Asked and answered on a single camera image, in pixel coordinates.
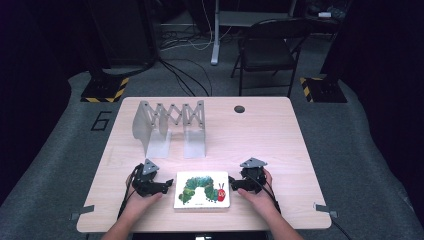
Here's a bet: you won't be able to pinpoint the caterpillar picture board book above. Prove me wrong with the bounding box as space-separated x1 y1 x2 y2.
173 170 231 210

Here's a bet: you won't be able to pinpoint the person's right hand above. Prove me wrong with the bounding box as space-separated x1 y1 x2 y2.
237 167 278 218

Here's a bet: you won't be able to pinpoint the black equipment cabinet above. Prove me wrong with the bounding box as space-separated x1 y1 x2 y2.
87 0 159 69

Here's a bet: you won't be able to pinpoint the black folding chair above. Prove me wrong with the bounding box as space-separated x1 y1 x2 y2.
230 17 313 98

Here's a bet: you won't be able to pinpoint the white floor cables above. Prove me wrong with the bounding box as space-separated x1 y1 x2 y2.
159 0 234 53

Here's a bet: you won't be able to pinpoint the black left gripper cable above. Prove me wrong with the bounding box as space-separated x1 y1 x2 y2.
116 163 144 220

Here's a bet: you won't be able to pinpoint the grey table edge bracket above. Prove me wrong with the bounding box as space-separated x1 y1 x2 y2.
313 202 339 219
69 204 96 221

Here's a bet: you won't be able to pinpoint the black cable under table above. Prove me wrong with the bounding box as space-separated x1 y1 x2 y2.
331 218 354 240

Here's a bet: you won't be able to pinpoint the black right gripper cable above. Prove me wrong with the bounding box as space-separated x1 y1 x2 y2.
249 173 282 214

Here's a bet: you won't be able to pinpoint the grey desk top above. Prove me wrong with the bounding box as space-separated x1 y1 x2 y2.
218 11 298 28

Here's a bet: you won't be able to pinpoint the white desk leg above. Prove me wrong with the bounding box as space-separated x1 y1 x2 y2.
210 0 222 66

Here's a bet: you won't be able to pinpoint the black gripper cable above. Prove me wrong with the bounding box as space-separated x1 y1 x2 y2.
116 163 144 220
249 173 282 214

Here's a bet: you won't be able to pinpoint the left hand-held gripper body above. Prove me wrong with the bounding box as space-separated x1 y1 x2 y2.
131 158 169 198

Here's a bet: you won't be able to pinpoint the black floor cables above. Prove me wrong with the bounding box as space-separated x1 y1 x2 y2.
156 58 214 98

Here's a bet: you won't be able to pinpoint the grey expandable metal book rack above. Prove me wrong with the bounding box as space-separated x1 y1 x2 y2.
131 99 207 160

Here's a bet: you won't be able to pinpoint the striped black stand base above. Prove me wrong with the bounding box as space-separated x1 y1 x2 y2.
298 76 348 104
80 75 130 104

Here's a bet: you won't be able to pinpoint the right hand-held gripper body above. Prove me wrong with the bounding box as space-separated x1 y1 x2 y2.
235 157 268 195

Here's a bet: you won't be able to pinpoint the person's left hand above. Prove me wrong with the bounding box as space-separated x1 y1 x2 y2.
125 173 164 219

